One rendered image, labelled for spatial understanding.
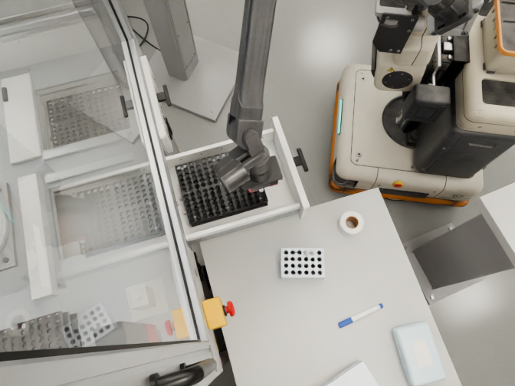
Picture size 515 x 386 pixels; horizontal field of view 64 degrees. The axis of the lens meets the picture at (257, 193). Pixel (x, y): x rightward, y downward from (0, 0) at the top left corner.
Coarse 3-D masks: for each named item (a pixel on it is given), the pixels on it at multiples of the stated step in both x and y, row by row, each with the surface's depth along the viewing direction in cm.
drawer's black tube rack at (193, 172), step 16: (192, 176) 115; (208, 176) 115; (192, 192) 114; (208, 192) 114; (224, 192) 114; (240, 192) 117; (256, 192) 117; (192, 208) 112; (208, 208) 112; (224, 208) 112; (240, 208) 112; (256, 208) 116; (192, 224) 114
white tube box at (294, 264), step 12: (288, 252) 118; (300, 252) 120; (288, 264) 117; (300, 264) 118; (312, 264) 119; (324, 264) 117; (288, 276) 116; (300, 276) 116; (312, 276) 116; (324, 276) 116
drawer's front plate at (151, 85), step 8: (144, 56) 125; (144, 64) 124; (144, 72) 123; (152, 72) 132; (152, 80) 122; (152, 88) 121; (152, 96) 120; (152, 104) 120; (160, 112) 120; (160, 120) 118; (160, 128) 117; (160, 136) 116; (168, 144) 121; (168, 152) 125
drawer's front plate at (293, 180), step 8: (272, 120) 118; (280, 128) 117; (280, 136) 116; (280, 144) 116; (280, 152) 119; (288, 152) 114; (280, 160) 123; (288, 160) 114; (288, 168) 115; (296, 168) 113; (288, 176) 118; (296, 176) 112; (296, 184) 111; (296, 192) 113; (304, 192) 111; (296, 200) 117; (304, 200) 110; (304, 208) 109; (304, 216) 117
